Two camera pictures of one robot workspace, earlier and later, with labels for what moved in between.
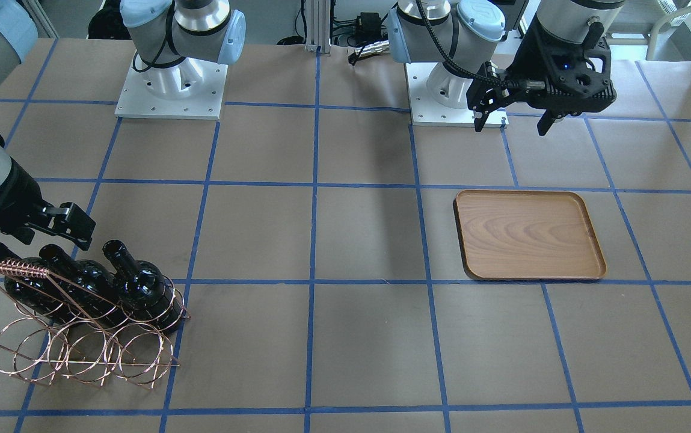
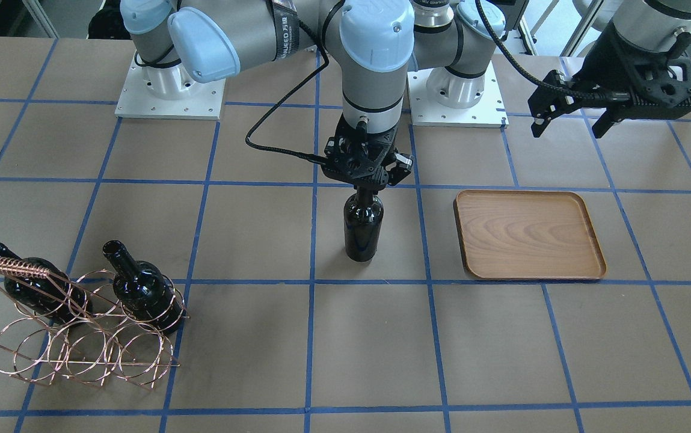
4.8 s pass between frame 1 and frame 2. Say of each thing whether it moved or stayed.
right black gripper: moved
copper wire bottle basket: stayed
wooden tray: stayed
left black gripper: moved
